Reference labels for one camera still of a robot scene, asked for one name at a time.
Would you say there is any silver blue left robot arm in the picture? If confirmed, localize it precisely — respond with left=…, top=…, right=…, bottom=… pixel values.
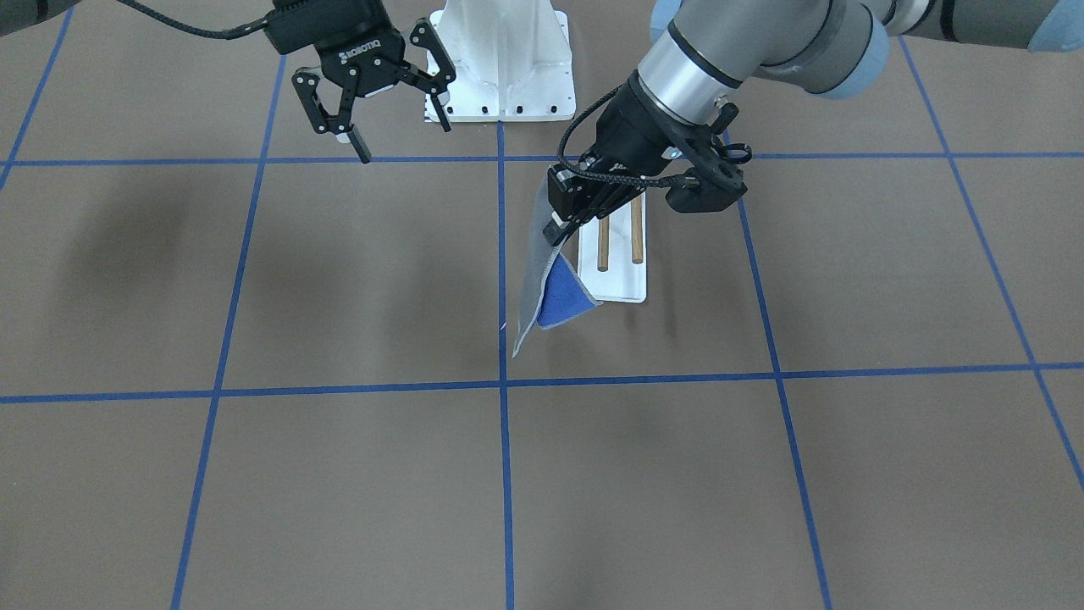
left=539, top=1, right=1081, bottom=247

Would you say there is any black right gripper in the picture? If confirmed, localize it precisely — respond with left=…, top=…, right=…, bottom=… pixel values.
left=264, top=1, right=456, bottom=164

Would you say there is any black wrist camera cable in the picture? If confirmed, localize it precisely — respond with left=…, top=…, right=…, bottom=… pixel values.
left=114, top=0, right=280, bottom=42

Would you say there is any grey blue towel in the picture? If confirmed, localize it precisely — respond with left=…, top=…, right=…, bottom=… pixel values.
left=512, top=180, right=601, bottom=356

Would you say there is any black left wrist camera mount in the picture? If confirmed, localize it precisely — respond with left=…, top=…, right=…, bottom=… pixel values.
left=663, top=121, right=754, bottom=215

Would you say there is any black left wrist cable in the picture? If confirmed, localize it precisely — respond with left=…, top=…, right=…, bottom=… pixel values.
left=555, top=85, right=704, bottom=187

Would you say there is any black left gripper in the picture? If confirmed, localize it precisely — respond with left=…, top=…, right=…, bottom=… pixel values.
left=542, top=72, right=721, bottom=247

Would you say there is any white wooden towel rack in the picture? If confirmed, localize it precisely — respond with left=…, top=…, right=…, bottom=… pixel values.
left=577, top=194, right=648, bottom=302

